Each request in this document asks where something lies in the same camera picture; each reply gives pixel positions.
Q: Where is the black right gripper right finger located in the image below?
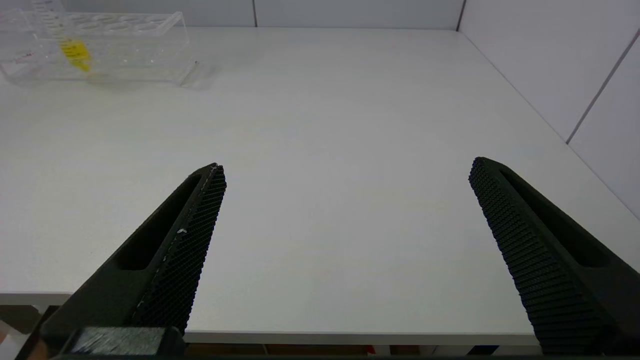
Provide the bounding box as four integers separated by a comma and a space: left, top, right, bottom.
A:
468, 156, 640, 354

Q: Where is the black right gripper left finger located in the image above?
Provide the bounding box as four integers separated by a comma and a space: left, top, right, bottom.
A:
39, 162, 228, 352

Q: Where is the clear plastic test tube rack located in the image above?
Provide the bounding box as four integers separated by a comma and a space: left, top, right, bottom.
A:
0, 8, 199, 87

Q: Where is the test tube with yellow pigment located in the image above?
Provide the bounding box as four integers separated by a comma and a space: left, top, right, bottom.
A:
31, 0, 94, 74

